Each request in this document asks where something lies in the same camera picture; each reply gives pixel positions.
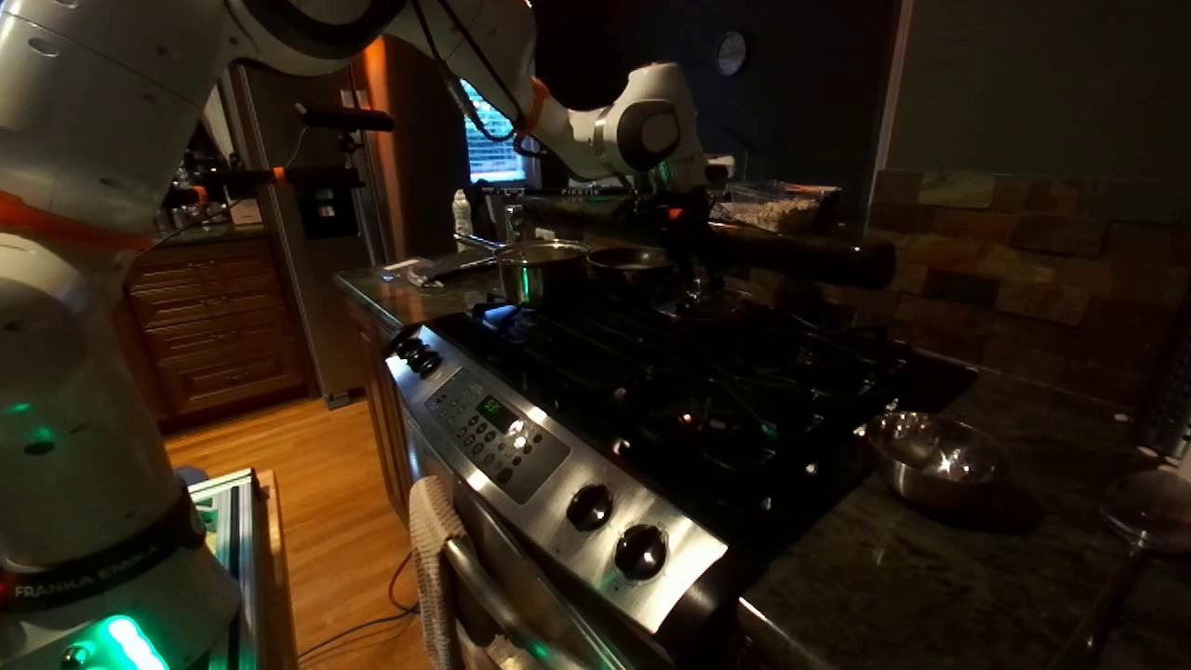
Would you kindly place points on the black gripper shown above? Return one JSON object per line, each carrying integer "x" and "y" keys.
{"x": 675, "y": 221}

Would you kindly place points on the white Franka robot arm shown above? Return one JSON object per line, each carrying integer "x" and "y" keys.
{"x": 75, "y": 411}

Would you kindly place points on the black frying pan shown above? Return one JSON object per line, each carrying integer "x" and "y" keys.
{"x": 633, "y": 262}

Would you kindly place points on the dark raised bar counter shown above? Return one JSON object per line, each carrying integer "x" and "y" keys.
{"x": 794, "y": 246}

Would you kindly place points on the bright window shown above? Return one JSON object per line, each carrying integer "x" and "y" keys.
{"x": 490, "y": 160}

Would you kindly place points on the clear plastic bottle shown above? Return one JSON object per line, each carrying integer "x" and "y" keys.
{"x": 462, "y": 219}

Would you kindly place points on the stainless steel gas stove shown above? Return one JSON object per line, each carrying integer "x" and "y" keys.
{"x": 523, "y": 447}

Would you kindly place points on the black stove knob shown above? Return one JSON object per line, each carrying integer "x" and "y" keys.
{"x": 428, "y": 363}
{"x": 641, "y": 552}
{"x": 589, "y": 508}
{"x": 410, "y": 348}

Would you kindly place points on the shiny steel bowl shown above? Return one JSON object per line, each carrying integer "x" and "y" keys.
{"x": 935, "y": 465}

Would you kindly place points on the white hanging towel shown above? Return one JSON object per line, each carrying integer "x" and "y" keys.
{"x": 428, "y": 524}

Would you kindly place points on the black rod with orange clips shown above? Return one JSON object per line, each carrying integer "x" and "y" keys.
{"x": 329, "y": 199}

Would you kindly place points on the brown wooden cabinet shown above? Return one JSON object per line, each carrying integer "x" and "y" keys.
{"x": 219, "y": 328}

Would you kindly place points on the metal ladle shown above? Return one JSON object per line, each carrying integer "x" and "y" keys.
{"x": 1155, "y": 504}

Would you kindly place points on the aluminium robot cart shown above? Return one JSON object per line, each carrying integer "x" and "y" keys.
{"x": 230, "y": 532}

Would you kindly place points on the round wall clock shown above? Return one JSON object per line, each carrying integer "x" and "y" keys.
{"x": 731, "y": 55}

